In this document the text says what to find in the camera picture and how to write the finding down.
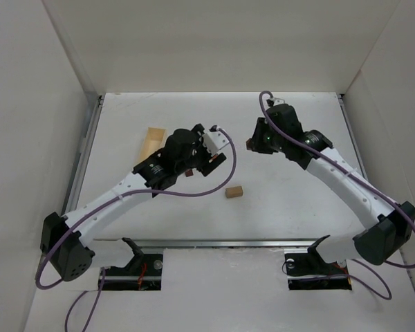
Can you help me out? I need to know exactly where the reddish brown wood block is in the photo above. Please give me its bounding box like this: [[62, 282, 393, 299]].
[[246, 138, 253, 151]]

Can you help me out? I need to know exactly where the light wooden box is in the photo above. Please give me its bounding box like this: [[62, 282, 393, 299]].
[[136, 127, 167, 163]]

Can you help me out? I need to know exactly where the light tan wood block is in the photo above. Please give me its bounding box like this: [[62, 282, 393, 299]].
[[225, 186, 243, 199]]

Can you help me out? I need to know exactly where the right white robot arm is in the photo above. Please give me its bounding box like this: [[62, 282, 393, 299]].
[[246, 98, 415, 268]]

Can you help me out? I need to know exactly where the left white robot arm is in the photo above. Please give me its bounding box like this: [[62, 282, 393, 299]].
[[35, 124, 234, 290]]

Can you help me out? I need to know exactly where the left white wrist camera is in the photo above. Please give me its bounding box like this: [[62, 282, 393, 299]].
[[202, 126, 230, 155]]

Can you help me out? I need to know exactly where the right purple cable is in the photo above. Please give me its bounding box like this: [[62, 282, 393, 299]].
[[259, 91, 415, 301]]

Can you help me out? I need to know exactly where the purple cable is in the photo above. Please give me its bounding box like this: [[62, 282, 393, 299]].
[[35, 126, 237, 332], [259, 91, 415, 301]]

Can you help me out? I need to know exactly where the metal front rail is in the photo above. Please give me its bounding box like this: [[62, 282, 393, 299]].
[[100, 237, 367, 249]]

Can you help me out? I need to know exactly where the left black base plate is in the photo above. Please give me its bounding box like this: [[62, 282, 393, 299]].
[[98, 250, 163, 291]]

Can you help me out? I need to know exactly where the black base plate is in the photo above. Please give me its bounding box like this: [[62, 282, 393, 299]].
[[98, 250, 163, 291], [282, 251, 352, 291]]

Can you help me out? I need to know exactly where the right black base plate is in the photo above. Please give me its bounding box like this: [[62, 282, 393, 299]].
[[282, 251, 352, 291]]

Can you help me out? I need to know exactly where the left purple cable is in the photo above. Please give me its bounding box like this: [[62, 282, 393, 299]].
[[35, 126, 237, 332]]

